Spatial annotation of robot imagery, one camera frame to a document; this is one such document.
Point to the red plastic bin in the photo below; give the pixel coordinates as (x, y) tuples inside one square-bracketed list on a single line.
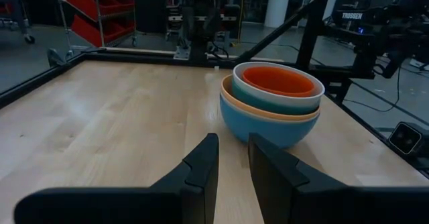
[(83, 2), (87, 31)]

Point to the black frame foot bracket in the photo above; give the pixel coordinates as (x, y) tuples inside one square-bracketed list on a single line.
[(53, 57)]

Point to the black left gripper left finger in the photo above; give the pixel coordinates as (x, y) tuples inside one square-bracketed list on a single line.
[(197, 177)]

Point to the white plastic bowl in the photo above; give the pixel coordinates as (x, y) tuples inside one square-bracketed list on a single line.
[(285, 100)]

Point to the light orange plastic bowl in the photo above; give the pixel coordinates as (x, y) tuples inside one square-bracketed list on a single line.
[(226, 91)]

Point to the grey metal base plate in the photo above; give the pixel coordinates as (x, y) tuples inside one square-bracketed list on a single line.
[(182, 53)]

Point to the white round column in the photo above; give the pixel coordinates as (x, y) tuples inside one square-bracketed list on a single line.
[(278, 2)]

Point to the small red-orange plastic bowl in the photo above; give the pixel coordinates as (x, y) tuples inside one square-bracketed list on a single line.
[(278, 80)]

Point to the black depth camera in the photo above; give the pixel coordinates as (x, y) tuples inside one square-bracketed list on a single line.
[(405, 138)]

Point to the black aluminium table frame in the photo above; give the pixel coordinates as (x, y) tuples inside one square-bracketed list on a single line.
[(140, 58)]

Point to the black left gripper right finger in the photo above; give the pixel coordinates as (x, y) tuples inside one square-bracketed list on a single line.
[(275, 177)]

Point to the large blue plastic bowl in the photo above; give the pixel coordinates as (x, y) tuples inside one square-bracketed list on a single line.
[(268, 133)]

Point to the black equipment stand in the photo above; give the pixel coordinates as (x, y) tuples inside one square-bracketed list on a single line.
[(201, 23)]

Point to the teal plastic bowl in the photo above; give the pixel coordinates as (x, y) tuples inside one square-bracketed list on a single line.
[(261, 105)]

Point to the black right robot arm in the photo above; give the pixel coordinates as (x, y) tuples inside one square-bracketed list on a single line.
[(375, 19)]

